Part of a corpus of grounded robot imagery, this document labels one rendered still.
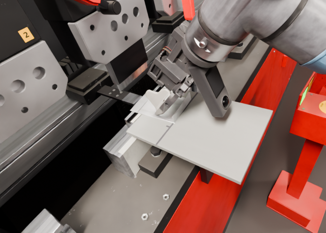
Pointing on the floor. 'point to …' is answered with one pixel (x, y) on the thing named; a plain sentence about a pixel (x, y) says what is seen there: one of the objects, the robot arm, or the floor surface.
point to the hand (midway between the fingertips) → (167, 105)
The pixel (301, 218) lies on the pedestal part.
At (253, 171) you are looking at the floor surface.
